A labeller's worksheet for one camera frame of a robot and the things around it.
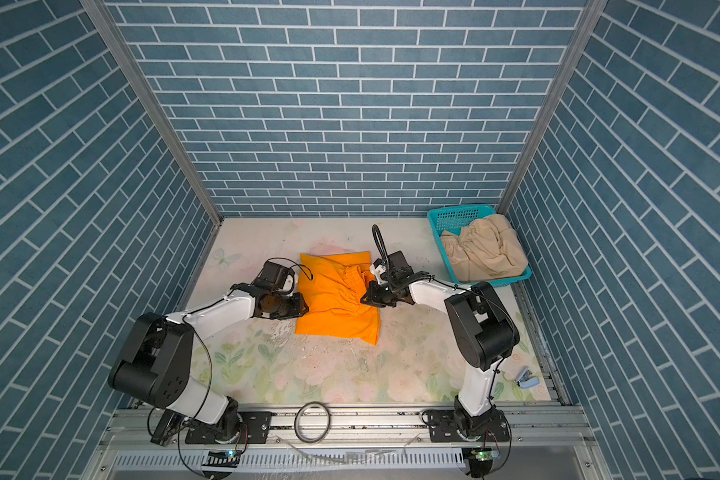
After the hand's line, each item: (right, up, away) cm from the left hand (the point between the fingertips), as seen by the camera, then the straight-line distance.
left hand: (306, 308), depth 92 cm
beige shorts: (+62, +19, +12) cm, 66 cm away
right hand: (+17, +3, +1) cm, 17 cm away
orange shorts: (+8, +7, +4) cm, 11 cm away
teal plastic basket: (+53, +30, +24) cm, 66 cm away
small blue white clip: (+63, -17, -11) cm, 66 cm away
